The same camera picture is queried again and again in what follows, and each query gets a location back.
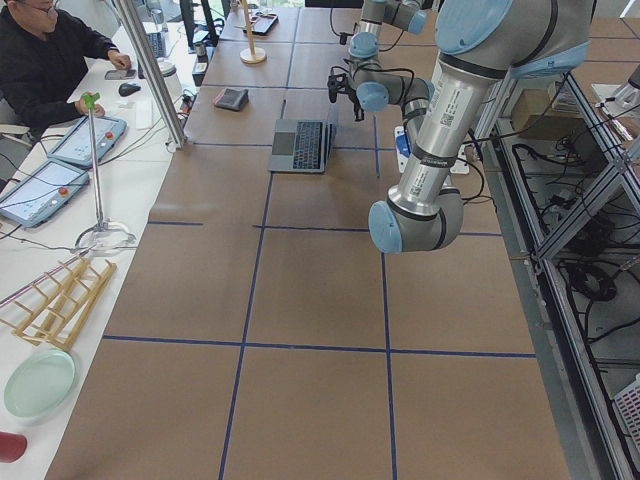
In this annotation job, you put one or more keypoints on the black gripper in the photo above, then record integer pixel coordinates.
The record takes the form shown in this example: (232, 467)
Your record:
(358, 108)

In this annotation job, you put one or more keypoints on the grey laptop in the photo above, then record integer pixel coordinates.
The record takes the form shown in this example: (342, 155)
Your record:
(301, 146)

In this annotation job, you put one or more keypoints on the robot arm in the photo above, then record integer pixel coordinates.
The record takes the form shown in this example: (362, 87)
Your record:
(372, 87)
(479, 43)

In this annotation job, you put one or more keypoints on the wooden mug tree stand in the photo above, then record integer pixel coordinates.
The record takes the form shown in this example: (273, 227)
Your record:
(252, 54)

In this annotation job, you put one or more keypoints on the grey folded cloth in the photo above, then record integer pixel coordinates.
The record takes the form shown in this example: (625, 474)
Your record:
(232, 99)

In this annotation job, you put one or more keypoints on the white kettle pot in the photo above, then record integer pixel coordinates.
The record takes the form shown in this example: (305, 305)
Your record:
(168, 71)

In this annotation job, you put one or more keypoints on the black computer mouse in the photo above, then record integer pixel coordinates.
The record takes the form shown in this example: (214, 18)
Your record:
(127, 89)

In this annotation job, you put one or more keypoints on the smartphone on desk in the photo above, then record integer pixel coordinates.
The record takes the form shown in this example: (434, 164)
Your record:
(118, 75)

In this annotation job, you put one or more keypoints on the teach pendant far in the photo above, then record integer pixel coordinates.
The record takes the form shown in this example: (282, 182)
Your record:
(75, 149)

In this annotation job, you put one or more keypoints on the teach pendant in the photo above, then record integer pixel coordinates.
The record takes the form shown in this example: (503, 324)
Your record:
(41, 195)
(75, 149)

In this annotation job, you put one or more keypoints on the seated person black jacket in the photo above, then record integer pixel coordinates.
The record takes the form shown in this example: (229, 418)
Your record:
(43, 59)

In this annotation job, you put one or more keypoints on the teach pendant near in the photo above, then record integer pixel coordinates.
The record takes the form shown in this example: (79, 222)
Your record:
(41, 195)

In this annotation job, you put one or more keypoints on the wooden dish rack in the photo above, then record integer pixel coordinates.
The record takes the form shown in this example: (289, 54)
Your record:
(54, 308)

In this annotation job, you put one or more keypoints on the pale green plate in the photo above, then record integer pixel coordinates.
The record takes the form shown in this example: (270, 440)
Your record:
(40, 384)

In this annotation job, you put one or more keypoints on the white plastic basket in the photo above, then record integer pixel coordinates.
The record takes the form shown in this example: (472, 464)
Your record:
(627, 403)

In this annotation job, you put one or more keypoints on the red cylinder cup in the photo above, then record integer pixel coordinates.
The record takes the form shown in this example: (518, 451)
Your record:
(12, 446)

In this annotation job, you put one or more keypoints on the aluminium frame post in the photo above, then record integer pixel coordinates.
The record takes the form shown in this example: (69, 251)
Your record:
(134, 28)

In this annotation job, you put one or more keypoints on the metal reacher stick green handle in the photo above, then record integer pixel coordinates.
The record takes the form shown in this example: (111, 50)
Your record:
(106, 237)

